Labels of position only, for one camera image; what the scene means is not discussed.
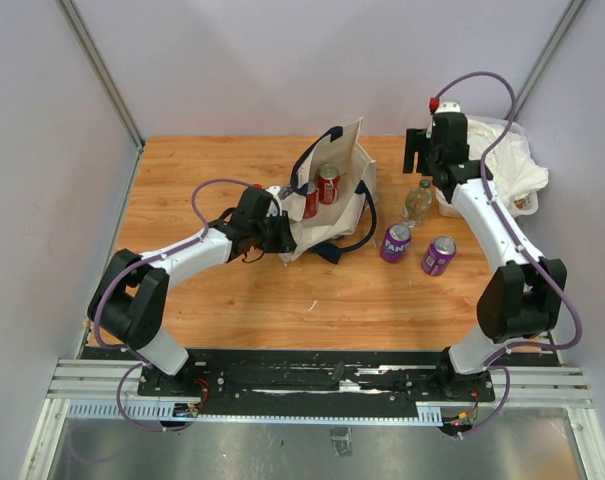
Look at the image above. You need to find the clear glass drink bottle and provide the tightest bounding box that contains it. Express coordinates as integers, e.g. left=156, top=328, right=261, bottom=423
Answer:
left=402, top=179, right=433, bottom=228

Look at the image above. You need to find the cream canvas tote bag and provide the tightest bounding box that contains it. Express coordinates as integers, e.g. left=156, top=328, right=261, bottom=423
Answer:
left=280, top=118, right=378, bottom=264

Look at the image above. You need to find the purple Fanta can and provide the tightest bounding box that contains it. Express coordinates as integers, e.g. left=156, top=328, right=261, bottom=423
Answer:
left=380, top=223, right=412, bottom=263

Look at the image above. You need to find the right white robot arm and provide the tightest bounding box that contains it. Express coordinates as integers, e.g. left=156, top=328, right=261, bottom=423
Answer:
left=403, top=102, right=567, bottom=400

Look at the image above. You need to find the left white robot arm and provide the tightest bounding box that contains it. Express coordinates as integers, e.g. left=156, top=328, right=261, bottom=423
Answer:
left=87, top=186, right=295, bottom=396

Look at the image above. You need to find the red soda can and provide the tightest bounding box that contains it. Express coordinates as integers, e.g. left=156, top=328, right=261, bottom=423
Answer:
left=304, top=180, right=319, bottom=219
left=316, top=164, right=341, bottom=205

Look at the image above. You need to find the crumpled white cloth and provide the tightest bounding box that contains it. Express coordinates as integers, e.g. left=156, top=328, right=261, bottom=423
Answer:
left=466, top=119, right=550, bottom=211

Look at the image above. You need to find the white plastic basket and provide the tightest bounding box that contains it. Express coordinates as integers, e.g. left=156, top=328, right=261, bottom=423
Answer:
left=435, top=113, right=540, bottom=219

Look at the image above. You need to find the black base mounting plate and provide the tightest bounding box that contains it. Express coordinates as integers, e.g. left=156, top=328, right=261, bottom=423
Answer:
left=136, top=347, right=498, bottom=419

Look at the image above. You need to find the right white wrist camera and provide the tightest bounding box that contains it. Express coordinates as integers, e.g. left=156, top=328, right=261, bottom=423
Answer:
left=428, top=97, right=462, bottom=116

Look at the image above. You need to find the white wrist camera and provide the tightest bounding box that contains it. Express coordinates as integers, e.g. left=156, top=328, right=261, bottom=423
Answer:
left=249, top=184, right=284, bottom=218
left=428, top=97, right=462, bottom=116

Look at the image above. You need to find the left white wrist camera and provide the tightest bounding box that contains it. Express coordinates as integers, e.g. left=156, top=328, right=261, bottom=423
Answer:
left=249, top=184, right=284, bottom=218

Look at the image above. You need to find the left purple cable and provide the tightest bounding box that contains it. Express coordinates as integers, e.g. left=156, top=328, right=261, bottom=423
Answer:
left=91, top=178, right=256, bottom=434

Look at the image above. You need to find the purple cable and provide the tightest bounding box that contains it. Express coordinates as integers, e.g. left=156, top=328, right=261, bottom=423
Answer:
left=436, top=70, right=583, bottom=441
left=91, top=178, right=256, bottom=434

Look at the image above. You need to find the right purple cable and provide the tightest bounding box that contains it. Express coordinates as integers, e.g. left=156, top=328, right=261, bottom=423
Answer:
left=436, top=70, right=583, bottom=441

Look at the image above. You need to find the aluminium rail frame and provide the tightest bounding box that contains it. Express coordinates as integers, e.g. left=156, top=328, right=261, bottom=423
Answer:
left=20, top=348, right=605, bottom=479

